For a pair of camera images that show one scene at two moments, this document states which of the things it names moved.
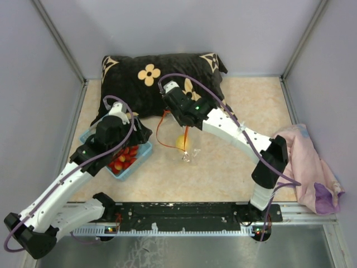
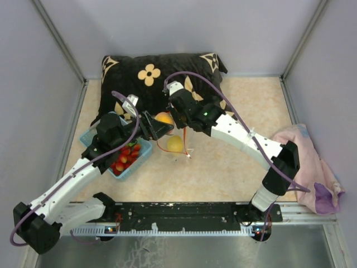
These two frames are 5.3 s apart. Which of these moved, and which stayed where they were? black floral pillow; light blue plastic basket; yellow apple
Moved: yellow apple
Stayed: black floral pillow; light blue plastic basket
